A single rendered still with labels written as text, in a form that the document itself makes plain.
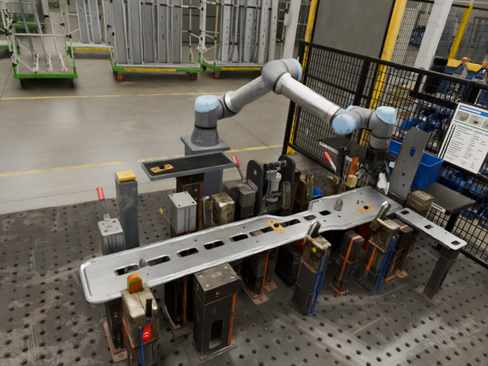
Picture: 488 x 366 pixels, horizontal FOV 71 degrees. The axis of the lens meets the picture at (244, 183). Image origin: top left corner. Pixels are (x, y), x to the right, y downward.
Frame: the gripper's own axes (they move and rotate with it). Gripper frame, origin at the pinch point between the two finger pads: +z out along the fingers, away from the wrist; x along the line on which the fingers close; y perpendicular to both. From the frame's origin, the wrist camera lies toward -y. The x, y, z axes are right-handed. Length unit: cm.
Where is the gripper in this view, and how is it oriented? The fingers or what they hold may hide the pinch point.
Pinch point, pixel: (372, 186)
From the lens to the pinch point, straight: 160.0
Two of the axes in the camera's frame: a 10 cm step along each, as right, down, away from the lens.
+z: 0.0, 8.5, 5.2
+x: 5.1, 4.5, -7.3
